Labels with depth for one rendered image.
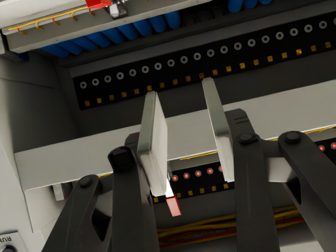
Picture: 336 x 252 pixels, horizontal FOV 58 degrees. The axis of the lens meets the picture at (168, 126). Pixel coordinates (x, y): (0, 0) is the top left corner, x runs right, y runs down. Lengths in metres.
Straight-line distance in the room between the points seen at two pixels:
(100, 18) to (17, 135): 0.17
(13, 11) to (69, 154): 0.16
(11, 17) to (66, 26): 0.06
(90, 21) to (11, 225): 0.26
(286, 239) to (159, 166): 0.39
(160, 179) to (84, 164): 0.21
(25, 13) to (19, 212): 0.23
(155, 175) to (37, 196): 0.27
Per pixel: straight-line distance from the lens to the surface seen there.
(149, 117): 0.17
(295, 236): 0.53
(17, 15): 0.37
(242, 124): 0.16
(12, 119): 0.41
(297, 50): 0.49
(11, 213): 0.42
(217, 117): 0.15
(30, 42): 0.39
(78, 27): 0.37
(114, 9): 0.32
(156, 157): 0.15
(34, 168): 0.38
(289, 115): 0.34
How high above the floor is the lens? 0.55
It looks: 17 degrees up
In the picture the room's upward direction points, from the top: 165 degrees clockwise
